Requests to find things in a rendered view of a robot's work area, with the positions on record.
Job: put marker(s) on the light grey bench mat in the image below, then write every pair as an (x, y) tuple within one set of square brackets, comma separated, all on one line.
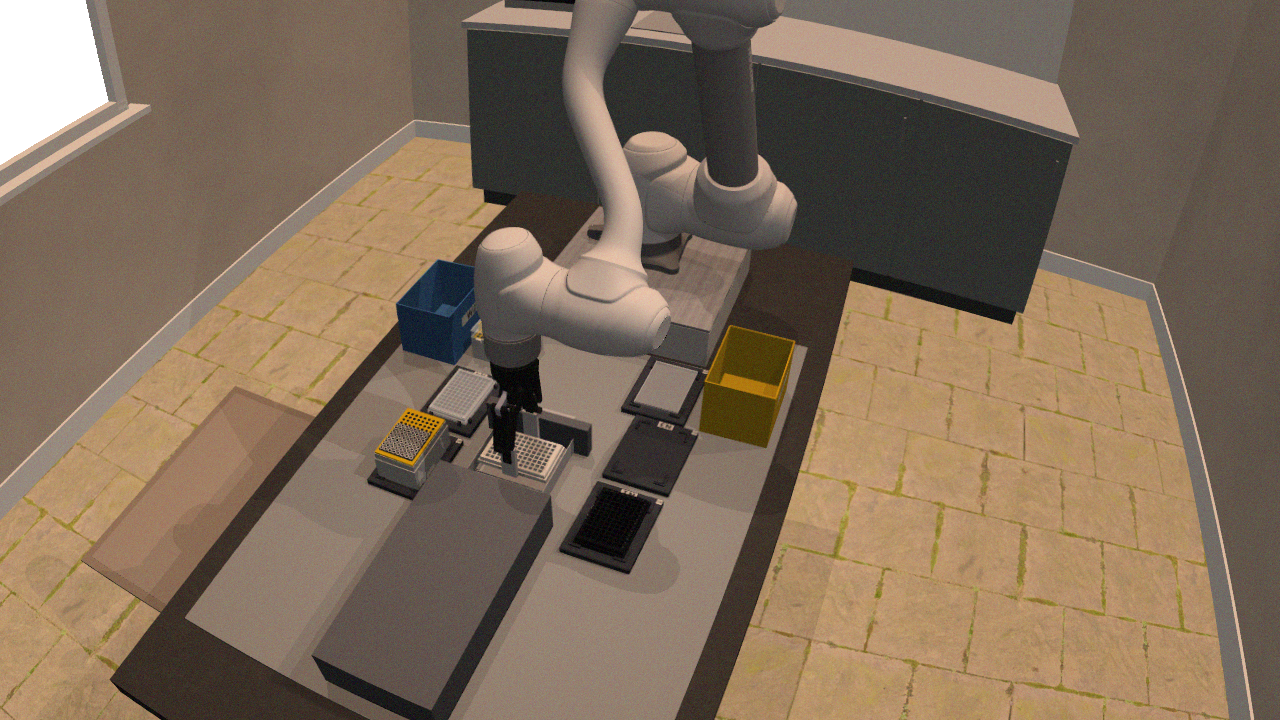
[(579, 641)]

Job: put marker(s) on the black multiwell plate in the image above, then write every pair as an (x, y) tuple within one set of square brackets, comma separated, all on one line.
[(607, 521)]

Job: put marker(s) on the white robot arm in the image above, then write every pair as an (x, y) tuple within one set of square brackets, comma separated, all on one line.
[(602, 304)]

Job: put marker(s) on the blue open-top bin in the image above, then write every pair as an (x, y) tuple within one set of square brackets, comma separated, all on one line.
[(442, 332)]

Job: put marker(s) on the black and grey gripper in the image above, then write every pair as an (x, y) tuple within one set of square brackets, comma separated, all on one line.
[(503, 436)]

